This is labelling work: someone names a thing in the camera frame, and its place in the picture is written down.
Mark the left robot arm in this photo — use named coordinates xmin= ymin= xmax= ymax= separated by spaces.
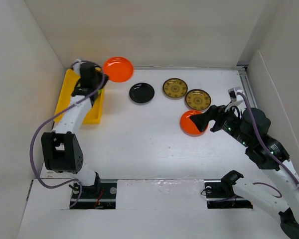
xmin=41 ymin=60 xmax=108 ymax=198

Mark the yellow patterned plate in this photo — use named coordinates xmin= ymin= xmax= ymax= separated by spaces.
xmin=185 ymin=89 xmax=211 ymax=111
xmin=162 ymin=78 xmax=188 ymax=99

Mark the black plate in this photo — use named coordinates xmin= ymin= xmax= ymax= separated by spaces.
xmin=129 ymin=83 xmax=155 ymax=104

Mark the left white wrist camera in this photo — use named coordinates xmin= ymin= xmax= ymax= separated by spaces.
xmin=70 ymin=59 xmax=86 ymax=76

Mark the yellow patterned plate right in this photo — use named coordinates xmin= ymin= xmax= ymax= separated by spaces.
xmin=185 ymin=89 xmax=211 ymax=111

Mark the aluminium rail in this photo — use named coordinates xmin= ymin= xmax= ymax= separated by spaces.
xmin=237 ymin=65 xmax=257 ymax=108

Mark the yellow plastic bin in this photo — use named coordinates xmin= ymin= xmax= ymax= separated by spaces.
xmin=55 ymin=69 xmax=105 ymax=124

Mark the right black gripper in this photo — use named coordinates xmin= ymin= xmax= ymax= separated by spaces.
xmin=189 ymin=101 xmax=251 ymax=146

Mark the orange plate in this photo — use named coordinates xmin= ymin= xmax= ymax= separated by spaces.
xmin=180 ymin=110 xmax=209 ymax=137
xmin=103 ymin=56 xmax=134 ymax=83

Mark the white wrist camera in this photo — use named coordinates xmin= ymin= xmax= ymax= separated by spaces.
xmin=70 ymin=59 xmax=86 ymax=76
xmin=225 ymin=87 xmax=244 ymax=112

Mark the yellow patterned plate left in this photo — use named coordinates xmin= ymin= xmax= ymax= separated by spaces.
xmin=162 ymin=78 xmax=188 ymax=99

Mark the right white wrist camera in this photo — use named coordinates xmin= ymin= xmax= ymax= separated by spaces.
xmin=225 ymin=87 xmax=244 ymax=112

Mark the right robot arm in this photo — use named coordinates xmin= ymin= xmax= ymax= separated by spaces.
xmin=190 ymin=105 xmax=299 ymax=239

